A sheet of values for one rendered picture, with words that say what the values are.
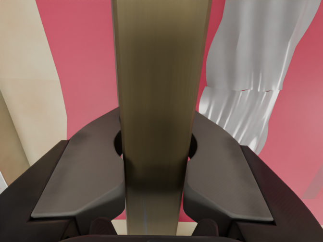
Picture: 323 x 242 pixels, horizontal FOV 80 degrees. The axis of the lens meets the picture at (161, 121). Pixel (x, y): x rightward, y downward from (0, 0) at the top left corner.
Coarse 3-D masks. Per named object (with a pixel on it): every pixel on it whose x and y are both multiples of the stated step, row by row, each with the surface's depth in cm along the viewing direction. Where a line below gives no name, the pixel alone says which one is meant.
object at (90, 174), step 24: (96, 120) 11; (72, 144) 9; (96, 144) 9; (120, 144) 10; (72, 168) 7; (96, 168) 7; (120, 168) 8; (48, 192) 6; (72, 192) 6; (96, 192) 6; (120, 192) 7; (48, 216) 6; (72, 216) 6; (96, 216) 7
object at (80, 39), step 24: (48, 0) 14; (72, 0) 14; (96, 0) 14; (216, 0) 14; (48, 24) 15; (72, 24) 15; (96, 24) 15; (216, 24) 15; (312, 24) 15; (72, 48) 16; (96, 48) 16; (312, 48) 16; (72, 72) 17; (96, 72) 17; (288, 72) 17; (312, 72) 17
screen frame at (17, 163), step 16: (0, 96) 18; (0, 112) 18; (0, 128) 18; (0, 144) 18; (16, 144) 20; (0, 160) 18; (16, 160) 20; (0, 176) 18; (16, 176) 20; (0, 192) 19
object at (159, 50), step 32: (128, 0) 5; (160, 0) 5; (192, 0) 5; (128, 32) 6; (160, 32) 6; (192, 32) 6; (128, 64) 6; (160, 64) 6; (192, 64) 6; (128, 96) 7; (160, 96) 7; (192, 96) 7; (128, 128) 8; (160, 128) 7; (192, 128) 8; (128, 160) 8; (160, 160) 8; (128, 192) 9; (160, 192) 9; (128, 224) 11; (160, 224) 11
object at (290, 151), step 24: (72, 96) 18; (96, 96) 18; (288, 96) 18; (312, 96) 18; (72, 120) 19; (288, 120) 20; (312, 120) 20; (288, 144) 21; (312, 144) 21; (288, 168) 23; (312, 168) 23; (120, 216) 27
